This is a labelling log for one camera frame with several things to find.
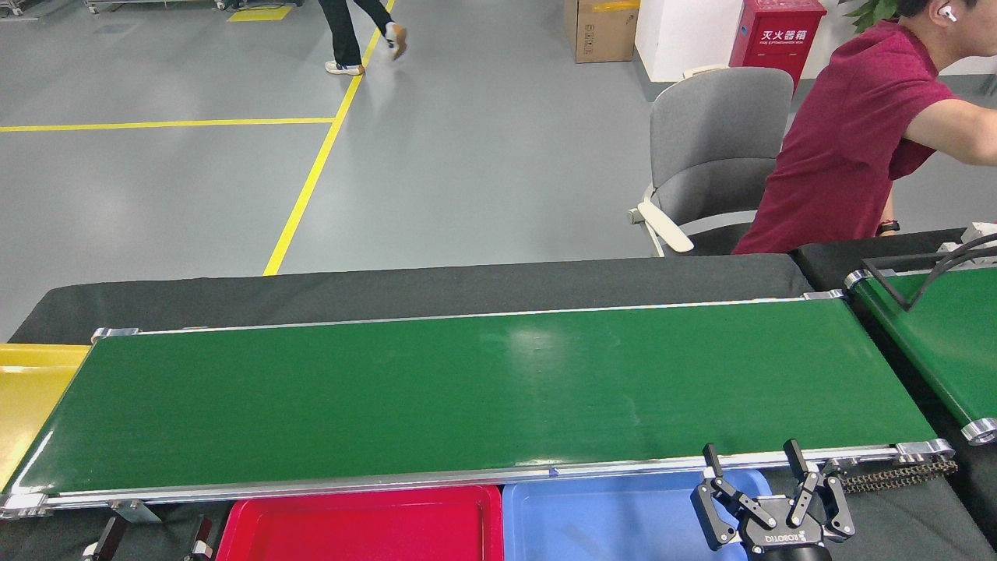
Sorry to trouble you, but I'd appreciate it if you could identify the seated person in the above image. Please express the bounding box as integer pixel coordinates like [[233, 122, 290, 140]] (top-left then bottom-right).
[[732, 0, 997, 256]]

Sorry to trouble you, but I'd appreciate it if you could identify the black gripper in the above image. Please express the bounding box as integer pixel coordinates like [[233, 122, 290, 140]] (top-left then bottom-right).
[[691, 439, 856, 561]]

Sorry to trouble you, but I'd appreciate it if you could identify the grey office chair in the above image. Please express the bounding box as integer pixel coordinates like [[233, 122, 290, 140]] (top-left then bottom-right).
[[629, 66, 795, 258]]

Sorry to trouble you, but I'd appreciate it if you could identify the red fire extinguisher box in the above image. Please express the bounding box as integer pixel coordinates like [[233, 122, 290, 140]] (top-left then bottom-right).
[[728, 0, 828, 93]]

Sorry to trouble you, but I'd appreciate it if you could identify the green potted plant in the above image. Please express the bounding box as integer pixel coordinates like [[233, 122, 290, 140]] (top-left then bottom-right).
[[840, 0, 900, 34]]

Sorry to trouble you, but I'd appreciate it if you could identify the yellow plastic bin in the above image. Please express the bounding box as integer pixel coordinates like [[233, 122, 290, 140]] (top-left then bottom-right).
[[0, 343, 93, 492]]

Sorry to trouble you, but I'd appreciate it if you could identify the black angled guide bar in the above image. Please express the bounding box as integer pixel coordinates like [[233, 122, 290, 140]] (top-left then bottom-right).
[[861, 248, 997, 312]]

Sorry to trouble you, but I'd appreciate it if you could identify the black drive chain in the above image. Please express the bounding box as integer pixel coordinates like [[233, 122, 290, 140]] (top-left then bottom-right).
[[837, 458, 959, 494]]

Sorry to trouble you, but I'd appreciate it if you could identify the long green conveyor belt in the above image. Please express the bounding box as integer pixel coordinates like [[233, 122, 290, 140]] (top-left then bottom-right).
[[0, 290, 957, 521]]

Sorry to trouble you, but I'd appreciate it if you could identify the walking person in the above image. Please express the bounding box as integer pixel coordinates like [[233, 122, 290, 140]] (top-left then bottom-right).
[[318, 0, 408, 76]]

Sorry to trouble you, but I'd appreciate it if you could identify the black curved cable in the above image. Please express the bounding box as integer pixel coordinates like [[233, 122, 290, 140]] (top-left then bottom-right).
[[907, 232, 997, 311]]

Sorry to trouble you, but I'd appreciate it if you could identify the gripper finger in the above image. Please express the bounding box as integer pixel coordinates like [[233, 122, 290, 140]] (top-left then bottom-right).
[[80, 516, 129, 561], [184, 516, 215, 561]]

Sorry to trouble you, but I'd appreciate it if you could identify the red plastic tray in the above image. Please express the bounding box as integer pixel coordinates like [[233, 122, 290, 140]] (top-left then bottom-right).
[[217, 485, 505, 561]]

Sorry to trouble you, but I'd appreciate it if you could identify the blue plastic tray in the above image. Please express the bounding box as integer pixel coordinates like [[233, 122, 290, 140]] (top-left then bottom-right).
[[502, 467, 776, 561]]

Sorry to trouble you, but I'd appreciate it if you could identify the green feeder conveyor belt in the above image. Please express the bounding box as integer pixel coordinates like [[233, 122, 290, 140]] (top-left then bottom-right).
[[845, 261, 997, 446]]

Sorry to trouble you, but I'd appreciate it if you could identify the brown cardboard box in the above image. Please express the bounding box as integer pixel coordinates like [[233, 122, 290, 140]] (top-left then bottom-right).
[[564, 0, 641, 64]]

